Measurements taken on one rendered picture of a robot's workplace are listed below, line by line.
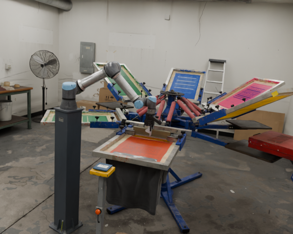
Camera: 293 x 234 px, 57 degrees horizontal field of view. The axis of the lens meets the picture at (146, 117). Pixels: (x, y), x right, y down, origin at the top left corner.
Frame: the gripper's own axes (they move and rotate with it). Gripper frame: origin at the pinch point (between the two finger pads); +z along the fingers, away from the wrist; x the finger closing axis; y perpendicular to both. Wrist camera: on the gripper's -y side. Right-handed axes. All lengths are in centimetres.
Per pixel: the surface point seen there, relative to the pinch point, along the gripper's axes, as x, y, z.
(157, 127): -20.6, -0.8, -1.9
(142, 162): 61, -11, 3
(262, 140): -3, -96, -10
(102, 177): 80, 11, 11
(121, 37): -412, 202, -107
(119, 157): 61, 7, 2
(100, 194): 80, 12, 24
